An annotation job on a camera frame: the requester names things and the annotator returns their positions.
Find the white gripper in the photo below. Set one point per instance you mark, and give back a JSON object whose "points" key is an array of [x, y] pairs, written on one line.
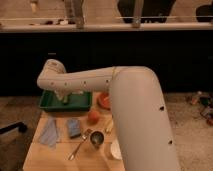
{"points": [[62, 95]]}

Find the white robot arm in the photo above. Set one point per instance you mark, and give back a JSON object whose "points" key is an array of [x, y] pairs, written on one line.
{"points": [[137, 105]]}

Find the green plastic tray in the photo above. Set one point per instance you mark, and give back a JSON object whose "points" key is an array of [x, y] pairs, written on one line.
{"points": [[76, 102]]}

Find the blue sponge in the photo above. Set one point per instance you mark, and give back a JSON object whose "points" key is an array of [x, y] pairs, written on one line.
{"points": [[74, 129]]}

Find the red tomato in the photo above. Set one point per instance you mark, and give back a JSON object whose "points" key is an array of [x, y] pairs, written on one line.
{"points": [[93, 116]]}

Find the light blue cloth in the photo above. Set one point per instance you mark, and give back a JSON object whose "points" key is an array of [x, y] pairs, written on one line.
{"points": [[50, 134]]}

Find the orange plate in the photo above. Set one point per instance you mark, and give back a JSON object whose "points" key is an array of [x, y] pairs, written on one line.
{"points": [[103, 101]]}

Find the metal spoon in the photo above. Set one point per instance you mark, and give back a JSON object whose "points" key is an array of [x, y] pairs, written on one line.
{"points": [[85, 136]]}

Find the black chair base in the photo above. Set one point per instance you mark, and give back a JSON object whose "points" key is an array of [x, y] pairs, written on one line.
{"points": [[22, 128]]}

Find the small metal cup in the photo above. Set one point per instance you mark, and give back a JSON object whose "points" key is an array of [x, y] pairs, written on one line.
{"points": [[97, 139]]}

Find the yellow corn cob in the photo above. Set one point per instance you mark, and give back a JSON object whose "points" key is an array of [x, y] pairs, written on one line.
{"points": [[109, 126]]}

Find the white bowl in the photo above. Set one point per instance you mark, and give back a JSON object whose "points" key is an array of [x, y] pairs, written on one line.
{"points": [[115, 150]]}

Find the clutter on floor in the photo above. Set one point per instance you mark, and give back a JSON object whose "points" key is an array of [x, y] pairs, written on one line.
{"points": [[206, 101]]}

